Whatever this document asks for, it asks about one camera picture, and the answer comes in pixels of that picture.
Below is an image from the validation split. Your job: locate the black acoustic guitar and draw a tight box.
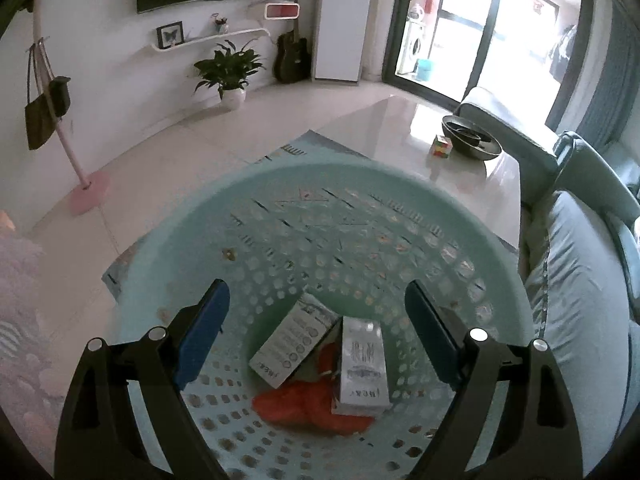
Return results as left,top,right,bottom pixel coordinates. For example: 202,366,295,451
273,0,312,85

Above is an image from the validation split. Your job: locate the white washing machine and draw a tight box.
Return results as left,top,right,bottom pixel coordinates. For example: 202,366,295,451
398,19,430,76

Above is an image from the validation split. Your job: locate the grey blue sofa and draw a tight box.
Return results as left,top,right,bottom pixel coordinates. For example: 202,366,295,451
457,86,640,461

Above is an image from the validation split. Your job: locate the pink coat stand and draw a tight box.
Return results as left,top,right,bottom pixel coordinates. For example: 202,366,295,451
27,36,112,217

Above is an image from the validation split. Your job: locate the red and white box shelf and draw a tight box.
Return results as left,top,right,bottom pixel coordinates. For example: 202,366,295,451
264,2,301,20

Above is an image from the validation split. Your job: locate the blue grey curtain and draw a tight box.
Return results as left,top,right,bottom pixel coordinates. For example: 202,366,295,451
544,0,640,186

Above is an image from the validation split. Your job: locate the pink fluffy cloth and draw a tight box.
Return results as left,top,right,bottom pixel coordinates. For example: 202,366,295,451
0,210,81,451

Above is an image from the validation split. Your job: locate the white standing air conditioner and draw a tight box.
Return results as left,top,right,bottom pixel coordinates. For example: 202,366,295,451
312,0,376,84

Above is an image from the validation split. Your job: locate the white printed carton box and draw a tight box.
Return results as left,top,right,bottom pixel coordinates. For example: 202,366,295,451
331,316,392,417

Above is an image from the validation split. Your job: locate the potted green plant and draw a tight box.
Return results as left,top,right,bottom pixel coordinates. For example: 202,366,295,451
193,40,266,111

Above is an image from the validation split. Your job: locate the dark grey round tray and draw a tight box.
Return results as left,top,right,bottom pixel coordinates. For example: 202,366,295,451
441,115,503,161

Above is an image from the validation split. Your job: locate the black framed butterfly picture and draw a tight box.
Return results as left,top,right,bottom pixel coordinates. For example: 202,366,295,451
156,21,185,48

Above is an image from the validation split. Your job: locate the black framed glass sliding door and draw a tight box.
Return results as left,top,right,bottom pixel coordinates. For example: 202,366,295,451
381,0,596,126

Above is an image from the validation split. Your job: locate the glossy beige coffee table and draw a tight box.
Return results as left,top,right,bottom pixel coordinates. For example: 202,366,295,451
316,94,522,251

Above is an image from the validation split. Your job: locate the grey printed carton box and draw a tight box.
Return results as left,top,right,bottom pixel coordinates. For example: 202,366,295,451
248,292,341,389

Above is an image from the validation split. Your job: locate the orange plastic bag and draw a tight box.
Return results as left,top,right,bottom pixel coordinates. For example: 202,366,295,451
251,344,373,436

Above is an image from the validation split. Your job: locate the white curved wall shelf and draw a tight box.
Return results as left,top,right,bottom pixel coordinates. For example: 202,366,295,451
149,26,272,53

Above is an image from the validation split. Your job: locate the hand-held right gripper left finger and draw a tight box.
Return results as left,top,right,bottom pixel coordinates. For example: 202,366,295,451
54,278,231,480

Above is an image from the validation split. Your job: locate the dark shoulder bag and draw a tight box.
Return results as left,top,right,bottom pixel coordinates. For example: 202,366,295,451
24,42,72,151

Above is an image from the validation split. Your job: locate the light green perforated plastic basket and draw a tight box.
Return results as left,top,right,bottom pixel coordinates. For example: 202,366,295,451
111,160,537,480

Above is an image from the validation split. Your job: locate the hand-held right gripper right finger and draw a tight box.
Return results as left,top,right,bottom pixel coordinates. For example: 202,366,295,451
404,280,585,480

